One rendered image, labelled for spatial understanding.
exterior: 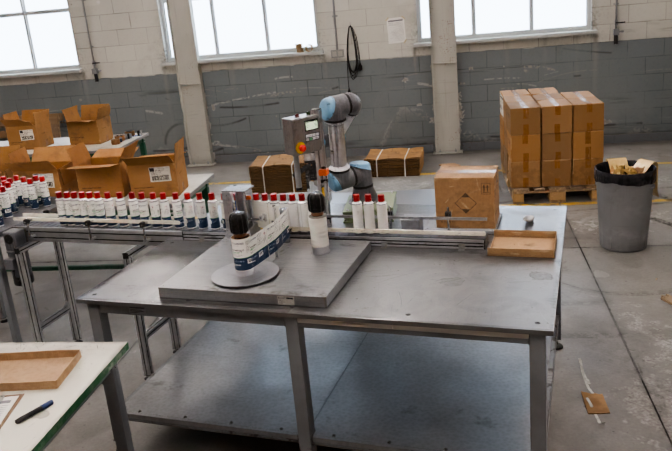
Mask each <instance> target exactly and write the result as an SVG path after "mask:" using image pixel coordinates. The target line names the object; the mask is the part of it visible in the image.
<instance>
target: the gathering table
mask: <svg viewBox="0 0 672 451"><path fill-rule="evenodd" d="M50 199H51V204H52V206H50V207H43V206H39V207H40V209H37V210H31V207H30V208H25V205H23V206H20V208H19V209H18V213H15V214H13V217H25V216H23V214H22V213H43V211H44V210H45V209H47V210H48V211H49V214H57V206H56V201H55V199H56V197H51V196H50ZM2 216H3V221H4V225H5V226H4V227H0V237H3V232H4V231H7V230H9V229H11V227H13V226H14V225H17V224H19V223H21V222H23V221H20V220H13V217H12V218H9V219H5V218H4V215H2ZM3 260H4V259H3V255H2V251H1V246H0V318H2V319H3V320H1V321H0V322H1V323H6V322H8V324H9V328H10V332H11V336H12V341H13V343H17V342H22V337H21V333H20V329H19V324H18V320H17V316H16V311H15V307H14V303H13V298H12V294H11V290H10V285H9V281H8V277H7V272H6V269H5V266H4V261H3ZM6 317H7V319H5V318H6Z"/></svg>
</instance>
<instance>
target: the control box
mask: <svg viewBox="0 0 672 451"><path fill-rule="evenodd" d="M299 116H300V118H294V117H295V116H290V117H285V118H282V126H283V135H284V144H285V153H286V154H287V155H292V156H299V155H303V154H307V153H312V152H316V151H320V150H321V149H322V147H321V136H320V139H317V140H313V141H308V142H306V140H305V134H310V133H314V132H319V134H320V126H319V116H318V115H317V114H313V115H310V116H306V113H305V114H300V115H299ZM315 118H318V128H319V129H315V130H311V131H306V132H305V125H304V121H306V120H310V119H315ZM300 145H305V146H306V151H305V152H301V151H300V150H299V147H300Z"/></svg>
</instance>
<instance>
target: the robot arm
mask: <svg viewBox="0 0 672 451"><path fill-rule="evenodd" d="M319 108H321V110H322V119H323V120H325V123H327V124H328V132H329V133H328V134H324V144H325V147H329V146H330V155H331V165H330V166H329V174H328V185H329V187H330V189H331V190H333V191H335V192H337V191H342V190H344V189H347V188H350V187H353V193H352V202H353V194H359V195H360V201H361V202H362V204H363V203H364V202H365V194H371V200H372V202H374V201H376V200H377V199H378V195H377V192H376V190H375V188H374V186H373V179H372V172H371V170H372V169H371V166H370V163H369V162H367V161H352V162H350V164H349V165H350V166H349V165H348V164H347V160H346V147H345V140H346V135H345V133H346V131H347V129H348V127H349V126H350V124H351V122H352V120H353V119H354V117H355V116H357V115H358V114H359V112H360V110H361V101H360V99H359V97H358V96H357V95H355V94H354V93H350V92H347V93H343V94H339V95H335V96H329V97H327V98H324V99H323V100H322V101H321V102H320V106H319ZM303 156H304V163H308V164H306V165H304V166H303V167H302V168H300V172H301V174H302V173H303V172H306V173H305V177H306V184H307V191H308V194H309V193H310V192H313V191H315V190H318V186H315V185H314V182H313V181H311V180H317V172H316V162H315V152H312V153H307V154H303ZM311 164H312V166H311Z"/></svg>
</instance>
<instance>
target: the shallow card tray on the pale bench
mask: <svg viewBox="0 0 672 451"><path fill-rule="evenodd" d="M81 357H82V356H81V352H80V349H78V350H45V351H29V352H10V353H0V392H3V391H22V390H42V389H58V388H59V386H60V385H61V384H62V383H63V381H64V380H65V379H66V377H67V376H68V375H69V374H70V372H71V371H72V370H73V368H74V367H75V366H76V364H77V363H78V362H79V360H80V359H81Z"/></svg>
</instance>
